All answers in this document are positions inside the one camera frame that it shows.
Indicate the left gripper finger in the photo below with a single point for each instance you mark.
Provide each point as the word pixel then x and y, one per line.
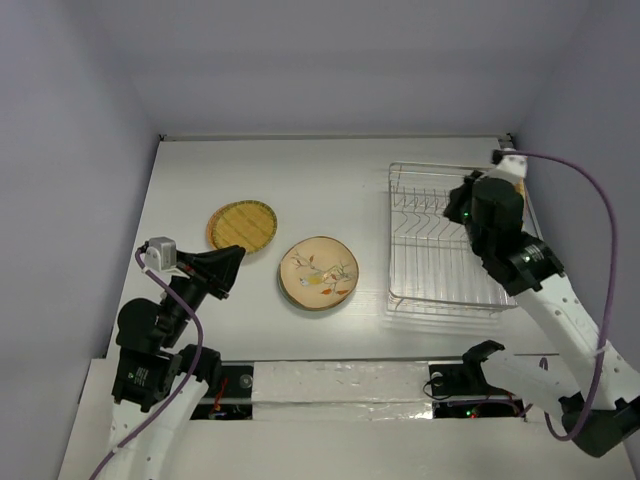
pixel 204 261
pixel 222 277

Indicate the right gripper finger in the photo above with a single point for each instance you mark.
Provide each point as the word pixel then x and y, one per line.
pixel 473 176
pixel 458 206

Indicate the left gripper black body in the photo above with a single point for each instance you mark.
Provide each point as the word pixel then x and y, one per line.
pixel 178 305

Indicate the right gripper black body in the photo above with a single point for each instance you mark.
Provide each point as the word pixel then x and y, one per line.
pixel 456 206

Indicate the orange wicker plate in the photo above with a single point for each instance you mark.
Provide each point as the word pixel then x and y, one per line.
pixel 220 231
pixel 520 188

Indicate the yellow-green woven plate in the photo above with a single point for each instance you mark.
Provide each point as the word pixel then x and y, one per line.
pixel 255 224

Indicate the teal floral plate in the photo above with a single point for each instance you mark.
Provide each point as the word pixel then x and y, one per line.
pixel 316 290

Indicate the cream floral plate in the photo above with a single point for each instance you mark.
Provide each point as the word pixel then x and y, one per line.
pixel 321 253

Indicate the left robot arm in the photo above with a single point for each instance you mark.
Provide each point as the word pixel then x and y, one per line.
pixel 164 369

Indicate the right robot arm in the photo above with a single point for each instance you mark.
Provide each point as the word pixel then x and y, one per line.
pixel 599 409

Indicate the white foam strip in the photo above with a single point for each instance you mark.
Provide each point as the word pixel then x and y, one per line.
pixel 340 391

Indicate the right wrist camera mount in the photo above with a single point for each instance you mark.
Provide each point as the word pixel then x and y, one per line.
pixel 508 165

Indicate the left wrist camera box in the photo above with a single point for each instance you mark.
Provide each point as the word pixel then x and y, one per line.
pixel 159 254

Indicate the metal wire dish rack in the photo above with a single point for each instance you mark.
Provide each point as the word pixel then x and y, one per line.
pixel 432 269

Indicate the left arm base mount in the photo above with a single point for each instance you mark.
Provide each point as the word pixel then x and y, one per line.
pixel 231 399

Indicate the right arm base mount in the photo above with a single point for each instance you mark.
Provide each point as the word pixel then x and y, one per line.
pixel 459 390

